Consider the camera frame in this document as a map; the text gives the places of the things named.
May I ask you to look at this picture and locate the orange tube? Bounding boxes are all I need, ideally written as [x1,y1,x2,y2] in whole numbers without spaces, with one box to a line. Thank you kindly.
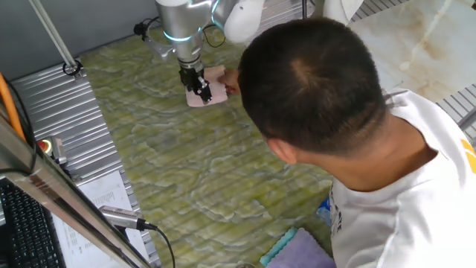
[0,72,27,142]

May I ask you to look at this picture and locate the shiny metal frame bar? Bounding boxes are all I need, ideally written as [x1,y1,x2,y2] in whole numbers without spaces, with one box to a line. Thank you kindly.
[0,107,153,268]

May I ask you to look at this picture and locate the printed table paper sheet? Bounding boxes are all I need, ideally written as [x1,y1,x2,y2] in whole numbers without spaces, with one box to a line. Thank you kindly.
[51,170,149,268]

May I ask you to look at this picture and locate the aluminium profile bar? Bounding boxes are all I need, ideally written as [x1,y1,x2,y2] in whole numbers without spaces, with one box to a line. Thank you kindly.
[457,107,476,131]

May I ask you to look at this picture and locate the aluminium pole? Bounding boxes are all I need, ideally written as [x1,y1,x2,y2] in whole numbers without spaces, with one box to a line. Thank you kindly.
[28,0,81,71]

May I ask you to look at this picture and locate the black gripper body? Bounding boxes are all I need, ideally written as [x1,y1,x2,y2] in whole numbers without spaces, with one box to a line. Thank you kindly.
[178,63,206,93]

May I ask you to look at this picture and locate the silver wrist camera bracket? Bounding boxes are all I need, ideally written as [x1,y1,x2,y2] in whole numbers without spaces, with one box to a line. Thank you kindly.
[143,35,176,60]

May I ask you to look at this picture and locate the purple cloth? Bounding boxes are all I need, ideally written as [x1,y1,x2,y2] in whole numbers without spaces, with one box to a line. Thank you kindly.
[266,227,338,268]

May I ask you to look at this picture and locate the grey metal camera box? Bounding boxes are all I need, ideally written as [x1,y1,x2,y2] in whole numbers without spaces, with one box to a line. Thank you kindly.
[50,135,68,165]

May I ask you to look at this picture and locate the black ring at pole foot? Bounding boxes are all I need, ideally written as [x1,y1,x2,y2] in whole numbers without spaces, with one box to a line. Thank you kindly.
[62,59,83,77]

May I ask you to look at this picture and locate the person's right hand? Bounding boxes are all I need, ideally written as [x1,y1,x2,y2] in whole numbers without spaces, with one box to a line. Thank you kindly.
[217,68,242,95]

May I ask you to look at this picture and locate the silver ribbed camera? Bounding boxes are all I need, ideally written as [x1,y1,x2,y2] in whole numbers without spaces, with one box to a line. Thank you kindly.
[98,205,148,232]

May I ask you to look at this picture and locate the teal cloth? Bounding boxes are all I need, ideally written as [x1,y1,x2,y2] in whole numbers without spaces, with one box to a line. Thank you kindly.
[259,226,299,267]

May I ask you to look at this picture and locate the black camera cable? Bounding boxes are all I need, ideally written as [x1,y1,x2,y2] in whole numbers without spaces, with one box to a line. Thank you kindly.
[143,222,176,268]

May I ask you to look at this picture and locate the black keyboard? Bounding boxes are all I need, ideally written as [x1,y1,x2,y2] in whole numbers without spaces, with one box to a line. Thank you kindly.
[0,178,68,268]

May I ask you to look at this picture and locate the blue tissue pack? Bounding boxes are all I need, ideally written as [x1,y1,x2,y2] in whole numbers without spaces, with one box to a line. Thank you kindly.
[316,197,332,227]

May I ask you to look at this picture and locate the pink fluffy cloth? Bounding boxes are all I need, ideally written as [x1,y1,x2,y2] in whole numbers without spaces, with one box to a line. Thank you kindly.
[184,65,229,108]

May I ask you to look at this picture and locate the person's head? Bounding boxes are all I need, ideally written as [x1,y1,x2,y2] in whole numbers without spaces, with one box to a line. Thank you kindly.
[237,17,440,193]

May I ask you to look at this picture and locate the thin black cable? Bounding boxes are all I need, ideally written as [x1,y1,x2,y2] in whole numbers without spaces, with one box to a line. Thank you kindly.
[0,80,38,176]

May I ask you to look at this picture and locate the green marble pattern mat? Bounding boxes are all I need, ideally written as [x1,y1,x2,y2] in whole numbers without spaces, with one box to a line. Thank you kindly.
[79,25,334,268]

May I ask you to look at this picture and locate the red emergency stop button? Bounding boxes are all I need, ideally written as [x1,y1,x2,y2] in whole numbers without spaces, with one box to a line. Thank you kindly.
[36,137,53,155]

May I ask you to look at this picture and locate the white marble pattern sheet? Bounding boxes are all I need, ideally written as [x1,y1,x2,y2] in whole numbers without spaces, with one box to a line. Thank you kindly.
[349,0,476,103]

